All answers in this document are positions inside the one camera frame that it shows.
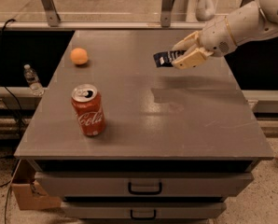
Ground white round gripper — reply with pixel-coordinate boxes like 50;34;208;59
172;16;237;69

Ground dark blue rxbar wrapper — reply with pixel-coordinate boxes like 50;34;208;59
153;50;185;68

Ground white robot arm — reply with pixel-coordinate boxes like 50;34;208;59
172;0;278;69

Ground red coca-cola can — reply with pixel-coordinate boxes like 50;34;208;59
71;84;105;136

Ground orange fruit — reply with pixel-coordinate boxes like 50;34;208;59
70;48;89;65

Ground grey drawer cabinet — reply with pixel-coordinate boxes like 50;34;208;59
16;30;273;224

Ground clear plastic water bottle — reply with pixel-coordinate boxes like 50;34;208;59
24;64;44;96

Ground upper grey drawer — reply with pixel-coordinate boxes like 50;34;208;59
35;172;253;197

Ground grey drawer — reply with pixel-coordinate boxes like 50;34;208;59
35;172;253;197
61;202;226;220

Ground lower grey drawer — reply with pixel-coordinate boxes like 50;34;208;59
61;202;226;220

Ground cardboard box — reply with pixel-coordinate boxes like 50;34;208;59
11;161;61;210

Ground middle metal railing bracket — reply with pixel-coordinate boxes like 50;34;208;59
160;0;173;27

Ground left metal railing bracket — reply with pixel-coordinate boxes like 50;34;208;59
41;0;61;27

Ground black cable on left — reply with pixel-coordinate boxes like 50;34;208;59
0;18;27;224

